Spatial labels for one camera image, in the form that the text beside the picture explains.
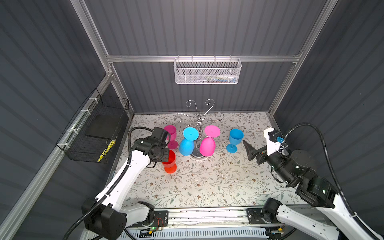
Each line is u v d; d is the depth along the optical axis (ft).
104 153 2.22
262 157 1.69
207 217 2.47
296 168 1.32
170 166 2.55
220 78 3.00
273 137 1.48
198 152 2.62
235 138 2.85
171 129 2.98
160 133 1.97
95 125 2.47
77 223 1.14
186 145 2.46
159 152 1.81
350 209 1.31
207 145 2.44
